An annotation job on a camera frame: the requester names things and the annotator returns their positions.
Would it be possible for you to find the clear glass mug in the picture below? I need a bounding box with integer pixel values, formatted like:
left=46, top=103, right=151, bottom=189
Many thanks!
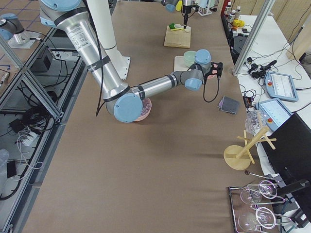
left=245, top=110, right=266, bottom=135

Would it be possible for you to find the wine glass upper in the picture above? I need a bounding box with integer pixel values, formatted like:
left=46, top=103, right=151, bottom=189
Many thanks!
left=240, top=180, right=277, bottom=204

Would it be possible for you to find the wine glass rack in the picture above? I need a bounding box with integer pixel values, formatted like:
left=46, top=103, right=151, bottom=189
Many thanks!
left=228, top=175, right=292, bottom=233

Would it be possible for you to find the white wire cup rack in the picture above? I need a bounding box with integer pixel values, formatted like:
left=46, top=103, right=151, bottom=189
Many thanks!
left=195, top=0, right=217, bottom=16

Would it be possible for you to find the grey folded cloth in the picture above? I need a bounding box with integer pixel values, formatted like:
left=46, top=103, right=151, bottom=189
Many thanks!
left=218, top=96, right=240, bottom=115

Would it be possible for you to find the aluminium frame post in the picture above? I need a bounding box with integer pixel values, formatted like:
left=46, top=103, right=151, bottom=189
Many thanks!
left=232, top=0, right=275, bottom=76

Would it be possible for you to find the wine glass lower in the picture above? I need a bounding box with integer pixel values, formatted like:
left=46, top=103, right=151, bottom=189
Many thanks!
left=238, top=207, right=276, bottom=233

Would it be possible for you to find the blue teach pendant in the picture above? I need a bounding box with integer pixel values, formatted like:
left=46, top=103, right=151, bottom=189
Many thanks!
left=265, top=72, right=299, bottom=102
left=255, top=98, right=293, bottom=132

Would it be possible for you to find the green bowl stack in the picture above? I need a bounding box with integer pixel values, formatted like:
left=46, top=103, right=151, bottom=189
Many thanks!
left=183, top=50, right=196, bottom=67

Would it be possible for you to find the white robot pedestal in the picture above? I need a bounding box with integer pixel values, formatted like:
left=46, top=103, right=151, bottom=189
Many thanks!
left=87, top=0, right=131, bottom=80

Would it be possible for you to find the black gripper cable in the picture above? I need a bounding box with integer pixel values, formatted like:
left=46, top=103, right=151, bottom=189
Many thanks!
left=203, top=72, right=221, bottom=102

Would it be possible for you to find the white plastic spoon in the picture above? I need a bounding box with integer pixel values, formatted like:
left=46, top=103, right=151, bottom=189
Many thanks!
left=174, top=24, right=184, bottom=28

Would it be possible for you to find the large pink ice bowl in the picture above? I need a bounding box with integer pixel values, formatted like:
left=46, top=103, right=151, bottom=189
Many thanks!
left=135, top=98, right=152, bottom=122

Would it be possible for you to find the yellow plastic knife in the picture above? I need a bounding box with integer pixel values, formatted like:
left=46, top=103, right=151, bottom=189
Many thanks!
left=170, top=28, right=185, bottom=32

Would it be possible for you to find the blue teach pendant near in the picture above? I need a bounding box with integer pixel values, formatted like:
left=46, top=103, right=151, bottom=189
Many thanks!
left=255, top=98, right=293, bottom=132

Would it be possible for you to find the black monitor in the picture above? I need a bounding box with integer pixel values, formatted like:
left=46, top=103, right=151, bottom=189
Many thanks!
left=262, top=113, right=311, bottom=184

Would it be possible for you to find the wooden cutting board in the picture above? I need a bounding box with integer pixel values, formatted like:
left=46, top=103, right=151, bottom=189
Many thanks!
left=164, top=26, right=191, bottom=49

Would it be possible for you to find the yellow plastic cup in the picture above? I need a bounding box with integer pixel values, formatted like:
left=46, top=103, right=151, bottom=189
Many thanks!
left=175, top=0, right=183, bottom=11

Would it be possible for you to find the wooden cup tree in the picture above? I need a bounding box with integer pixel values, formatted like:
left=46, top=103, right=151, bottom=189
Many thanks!
left=224, top=125, right=276, bottom=170

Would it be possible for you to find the blue teach pendant far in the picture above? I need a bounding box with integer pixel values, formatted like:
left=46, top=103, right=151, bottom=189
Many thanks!
left=265, top=72, right=299, bottom=102

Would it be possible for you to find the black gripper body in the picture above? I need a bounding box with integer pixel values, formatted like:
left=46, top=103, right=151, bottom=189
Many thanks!
left=182, top=0, right=199, bottom=29
left=204, top=62, right=223, bottom=83

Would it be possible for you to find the cream serving tray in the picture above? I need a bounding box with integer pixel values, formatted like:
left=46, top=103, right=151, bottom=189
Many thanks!
left=173, top=56, right=193, bottom=71

